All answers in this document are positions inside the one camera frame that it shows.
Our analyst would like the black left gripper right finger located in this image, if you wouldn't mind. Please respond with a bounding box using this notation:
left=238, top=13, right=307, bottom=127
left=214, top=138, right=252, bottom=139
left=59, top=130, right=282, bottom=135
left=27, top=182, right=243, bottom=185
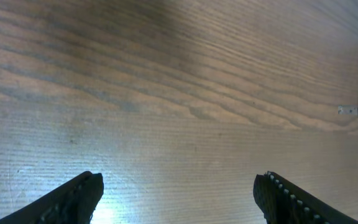
left=253, top=171, right=358, bottom=224

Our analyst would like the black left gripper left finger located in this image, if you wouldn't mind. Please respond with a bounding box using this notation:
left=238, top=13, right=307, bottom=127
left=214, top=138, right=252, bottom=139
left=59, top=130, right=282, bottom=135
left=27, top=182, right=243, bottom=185
left=0, top=171, right=104, bottom=224

